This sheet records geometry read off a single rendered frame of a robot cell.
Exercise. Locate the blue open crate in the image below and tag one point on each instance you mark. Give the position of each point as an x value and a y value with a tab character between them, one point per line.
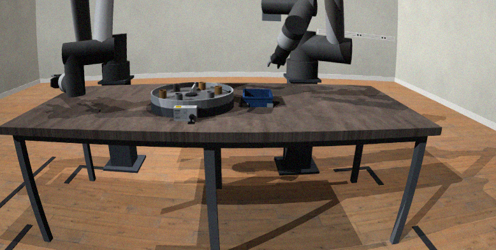
257	97

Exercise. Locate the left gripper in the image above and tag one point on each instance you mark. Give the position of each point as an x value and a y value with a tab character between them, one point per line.
283	49

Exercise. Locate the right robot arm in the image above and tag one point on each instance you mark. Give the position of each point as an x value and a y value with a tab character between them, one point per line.
100	49

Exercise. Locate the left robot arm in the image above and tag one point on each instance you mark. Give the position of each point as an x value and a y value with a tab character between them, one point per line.
330	48

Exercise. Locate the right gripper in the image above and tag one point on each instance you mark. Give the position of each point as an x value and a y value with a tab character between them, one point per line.
56	81

